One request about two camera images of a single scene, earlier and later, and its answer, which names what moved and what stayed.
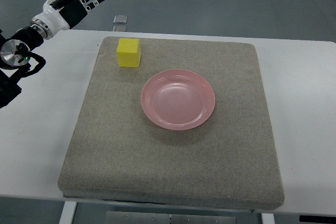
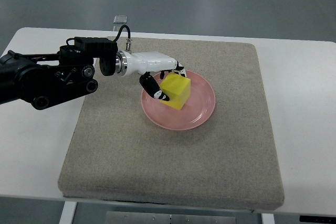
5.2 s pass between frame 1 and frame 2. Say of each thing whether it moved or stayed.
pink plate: stayed
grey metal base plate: stayed
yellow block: moved
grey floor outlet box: stayed
